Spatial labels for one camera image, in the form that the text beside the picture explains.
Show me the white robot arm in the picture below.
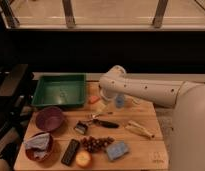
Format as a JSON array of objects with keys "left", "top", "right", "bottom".
[{"left": 99, "top": 65, "right": 205, "bottom": 171}]

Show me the purple bowl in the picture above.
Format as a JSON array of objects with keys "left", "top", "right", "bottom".
[{"left": 35, "top": 106, "right": 64, "bottom": 132}]

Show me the brown bowl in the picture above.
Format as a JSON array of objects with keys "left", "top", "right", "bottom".
[{"left": 23, "top": 132, "right": 53, "bottom": 162}]

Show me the blue clear cup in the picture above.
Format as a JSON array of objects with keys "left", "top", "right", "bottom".
[{"left": 115, "top": 94, "right": 125, "bottom": 108}]

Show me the bunch of red grapes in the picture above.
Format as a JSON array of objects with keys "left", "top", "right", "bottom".
[{"left": 80, "top": 136, "right": 114, "bottom": 153}]

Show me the blue sponge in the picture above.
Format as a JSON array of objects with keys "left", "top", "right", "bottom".
[{"left": 106, "top": 141, "right": 129, "bottom": 161}]

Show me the black rectangular block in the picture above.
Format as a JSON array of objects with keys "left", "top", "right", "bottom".
[{"left": 61, "top": 139, "right": 80, "bottom": 166}]

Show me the green plastic tray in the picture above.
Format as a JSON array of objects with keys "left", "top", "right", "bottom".
[{"left": 32, "top": 74, "right": 86, "bottom": 108}]

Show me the orange fruit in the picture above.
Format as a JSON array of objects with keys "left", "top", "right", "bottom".
[{"left": 75, "top": 151, "right": 92, "bottom": 168}]

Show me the grey blue cloth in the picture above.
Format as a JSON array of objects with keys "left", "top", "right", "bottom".
[{"left": 24, "top": 133, "right": 50, "bottom": 159}]

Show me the black chair left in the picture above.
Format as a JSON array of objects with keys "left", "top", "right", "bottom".
[{"left": 0, "top": 63, "right": 34, "bottom": 158}]

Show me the black handled peeler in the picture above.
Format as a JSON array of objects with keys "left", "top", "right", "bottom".
[{"left": 74, "top": 119, "right": 119, "bottom": 135}]

